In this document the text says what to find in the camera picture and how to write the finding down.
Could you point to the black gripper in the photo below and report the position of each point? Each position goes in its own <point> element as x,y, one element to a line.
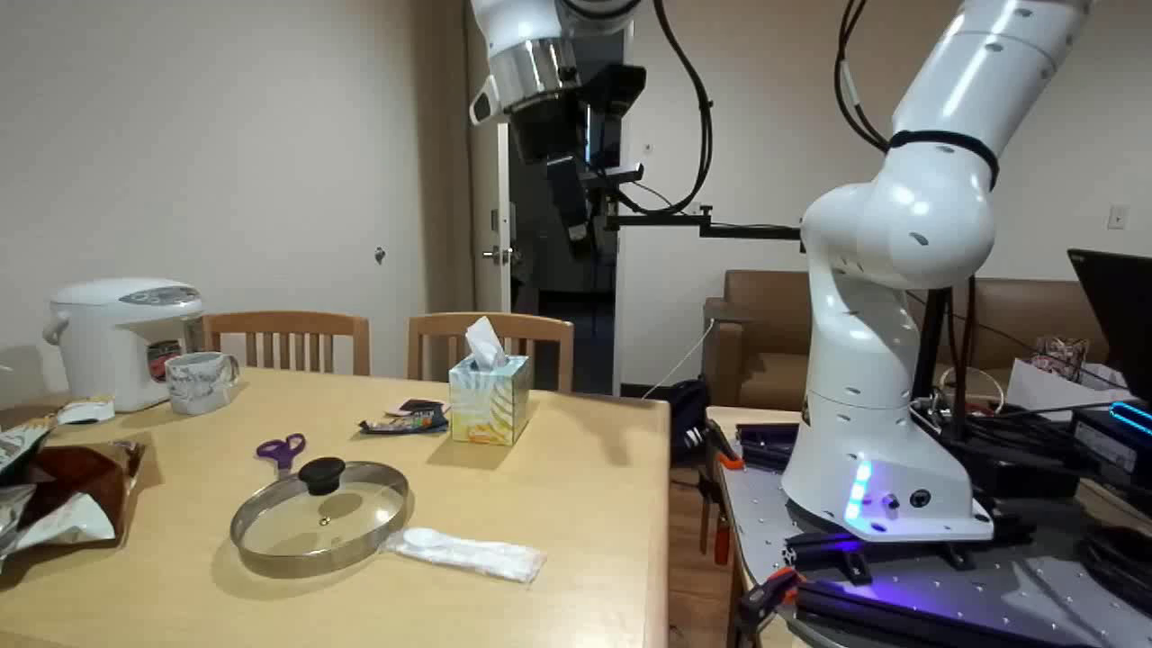
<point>570,148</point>

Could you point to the white paper tissue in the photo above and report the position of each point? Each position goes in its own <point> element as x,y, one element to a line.
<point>484,339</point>

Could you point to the clear plastic pack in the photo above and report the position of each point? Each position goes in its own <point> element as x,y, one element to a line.
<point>467,557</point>

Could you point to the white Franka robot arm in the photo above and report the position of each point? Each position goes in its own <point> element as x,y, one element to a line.
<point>888,229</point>

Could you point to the patterned tissue box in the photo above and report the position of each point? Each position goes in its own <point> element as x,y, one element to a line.
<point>492,400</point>

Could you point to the wooden slat chair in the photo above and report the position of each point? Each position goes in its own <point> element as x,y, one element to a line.
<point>290,326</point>
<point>544,329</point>

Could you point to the brown sofa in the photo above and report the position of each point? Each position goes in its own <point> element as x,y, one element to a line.
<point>761,335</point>

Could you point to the dark snack wrapper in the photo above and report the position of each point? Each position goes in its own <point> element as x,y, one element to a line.
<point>398,423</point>

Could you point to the black vertical pole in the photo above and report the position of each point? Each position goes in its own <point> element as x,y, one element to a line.
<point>948,343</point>

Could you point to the glass pot lid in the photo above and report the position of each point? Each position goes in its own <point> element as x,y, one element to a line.
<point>319,521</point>

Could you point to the orange black clamp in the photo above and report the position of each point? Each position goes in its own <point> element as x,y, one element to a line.
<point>767,596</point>

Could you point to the clear plastic container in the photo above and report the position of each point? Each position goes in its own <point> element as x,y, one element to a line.
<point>199,383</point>

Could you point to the white electric water boiler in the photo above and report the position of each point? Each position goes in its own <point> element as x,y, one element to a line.
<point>112,343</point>

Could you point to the metal robot mounting plate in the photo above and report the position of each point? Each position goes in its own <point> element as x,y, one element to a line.
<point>958,587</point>

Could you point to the brown snack bag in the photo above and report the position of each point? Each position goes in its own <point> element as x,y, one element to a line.
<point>94,473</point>

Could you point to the black monitor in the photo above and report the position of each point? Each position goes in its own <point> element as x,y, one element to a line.
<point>1121,320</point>

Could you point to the black box with blue light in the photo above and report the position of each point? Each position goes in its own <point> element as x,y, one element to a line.
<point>1117,436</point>

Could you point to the white crumpled wrapper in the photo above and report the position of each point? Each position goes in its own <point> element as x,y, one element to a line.
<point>66,524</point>

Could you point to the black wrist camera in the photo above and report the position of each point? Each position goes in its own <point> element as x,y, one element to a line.
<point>622,93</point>

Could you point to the black camera on boom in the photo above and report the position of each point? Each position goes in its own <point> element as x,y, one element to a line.
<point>733,229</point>

